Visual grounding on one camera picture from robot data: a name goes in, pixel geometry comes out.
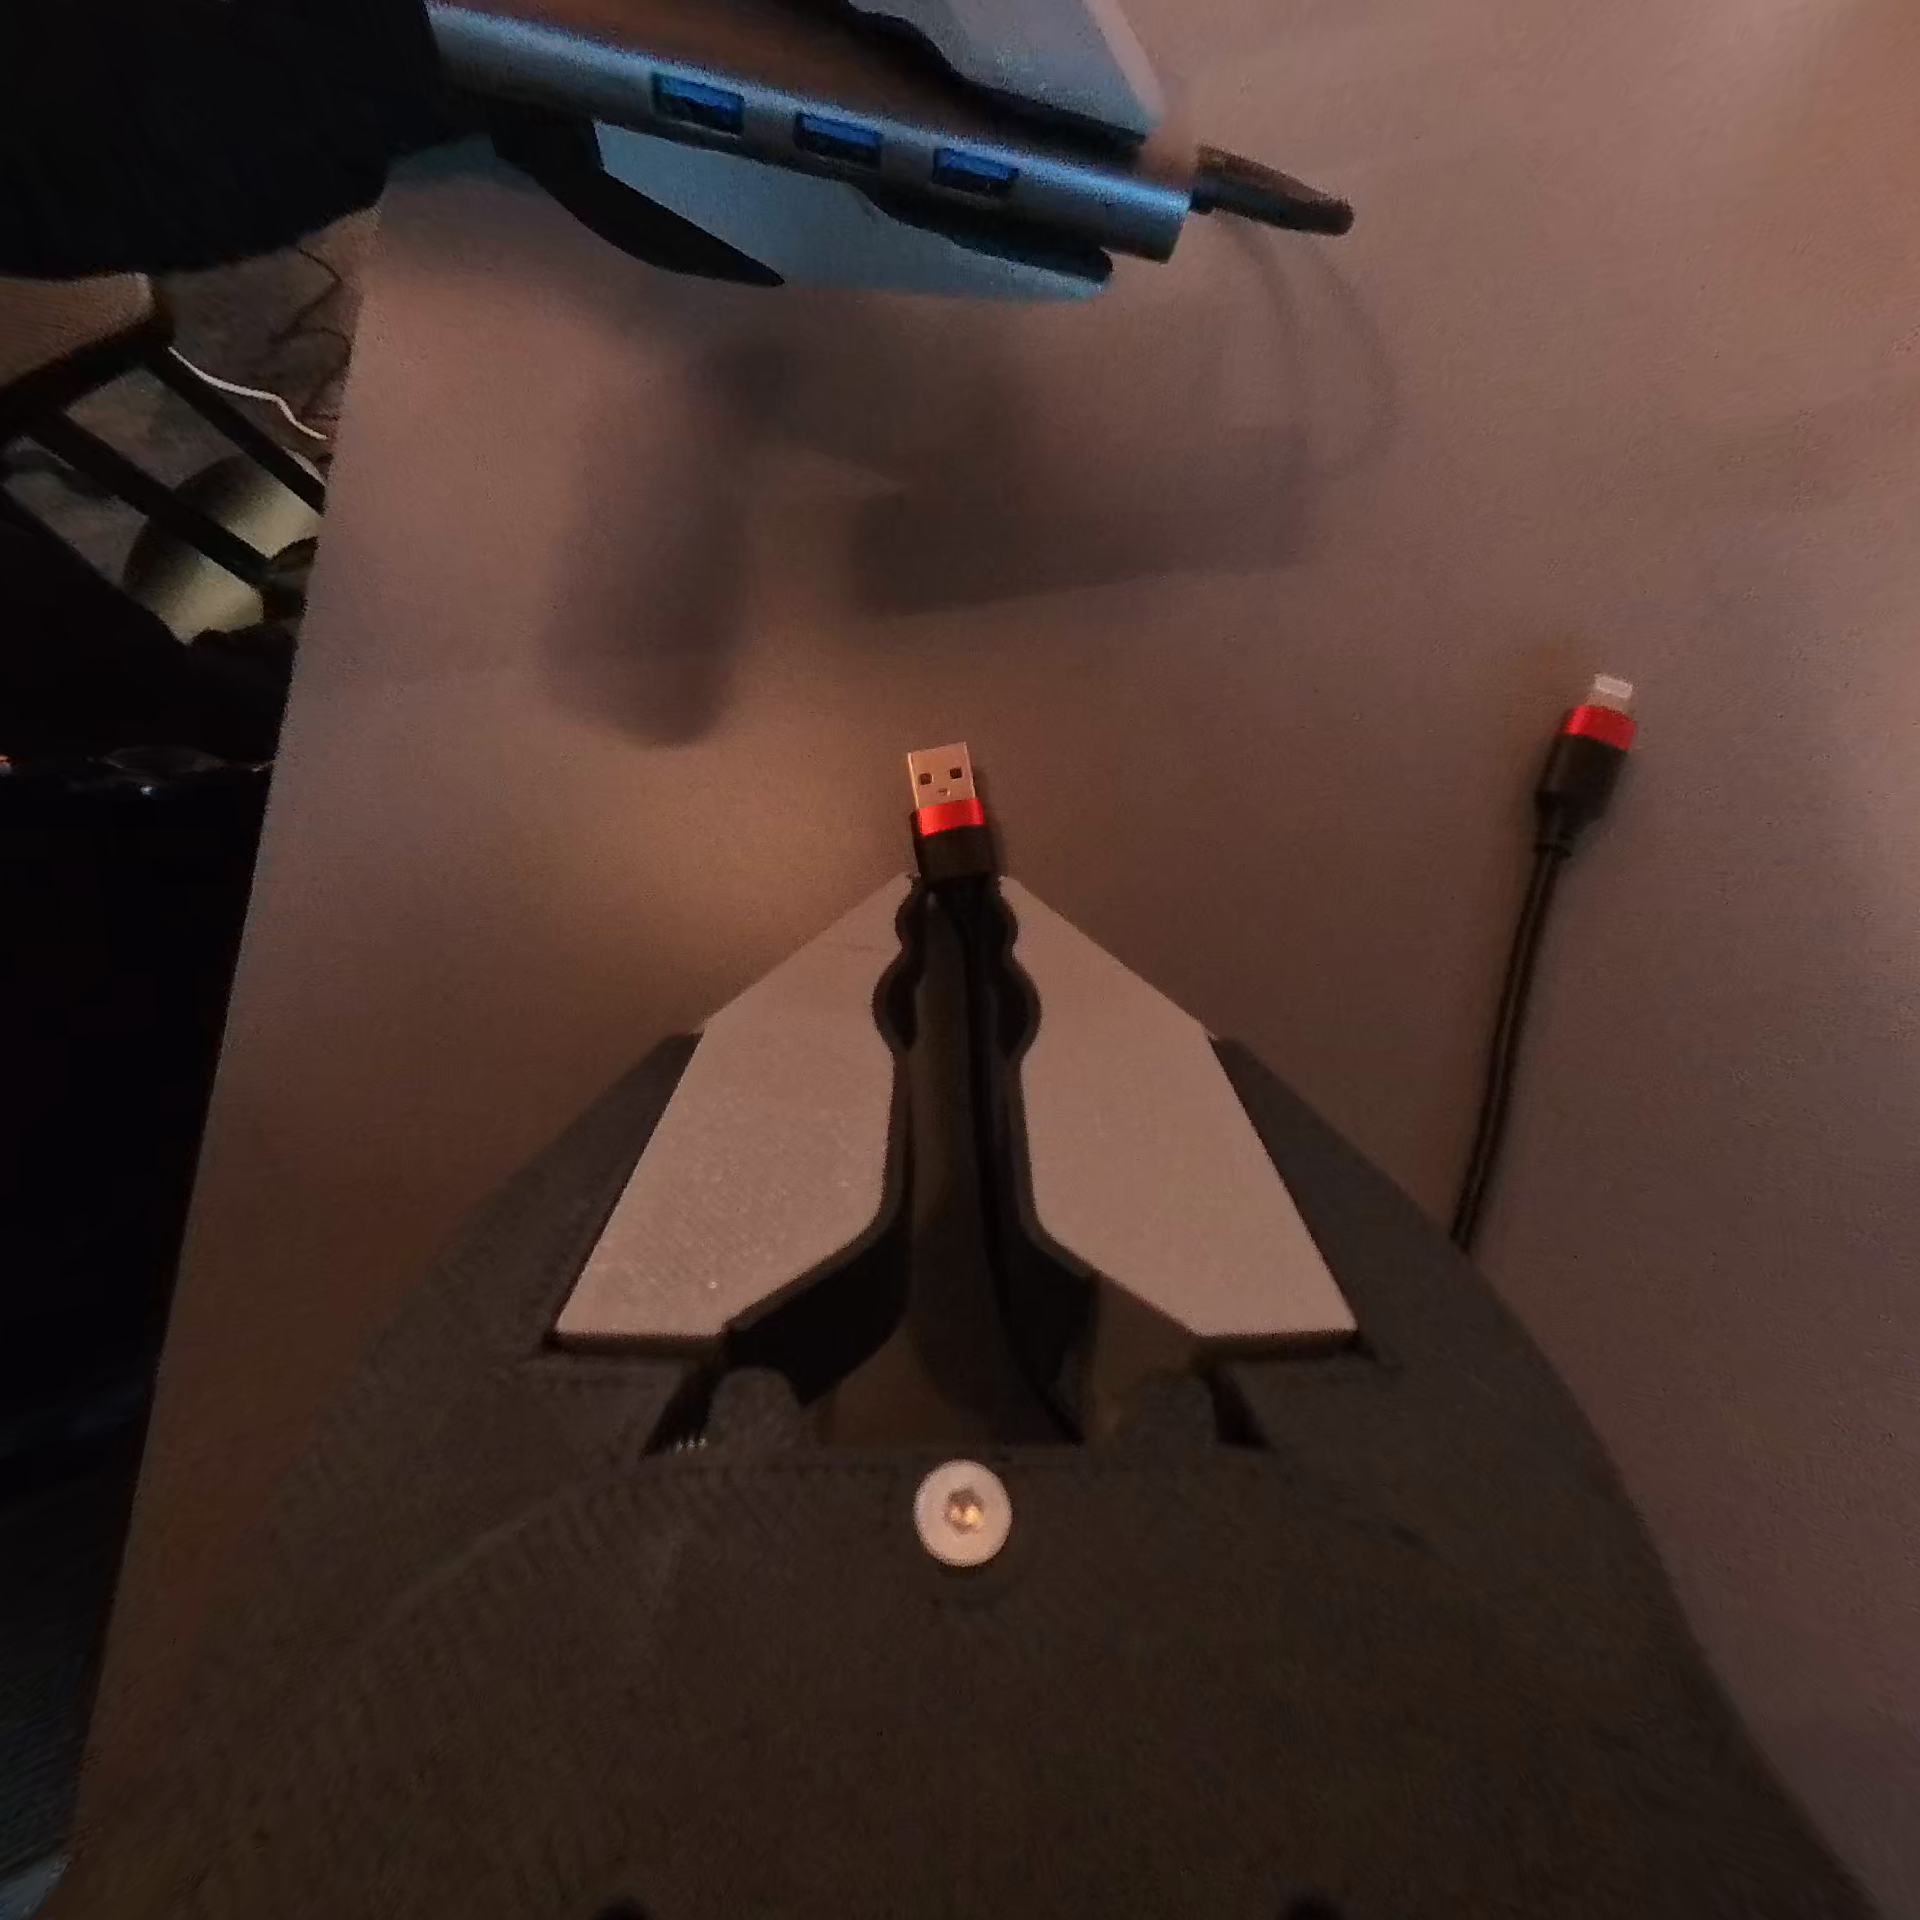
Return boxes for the dark grey usb hub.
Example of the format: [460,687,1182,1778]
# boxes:
[423,0,1355,265]

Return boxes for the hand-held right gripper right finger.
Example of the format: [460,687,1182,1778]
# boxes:
[982,878,1359,1391]

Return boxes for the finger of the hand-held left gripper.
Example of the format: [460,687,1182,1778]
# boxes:
[837,0,1168,146]
[592,119,1121,305]

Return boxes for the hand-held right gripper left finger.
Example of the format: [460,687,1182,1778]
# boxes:
[550,878,921,1408]

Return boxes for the black cable with red plugs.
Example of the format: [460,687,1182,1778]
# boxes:
[902,675,1641,1426]

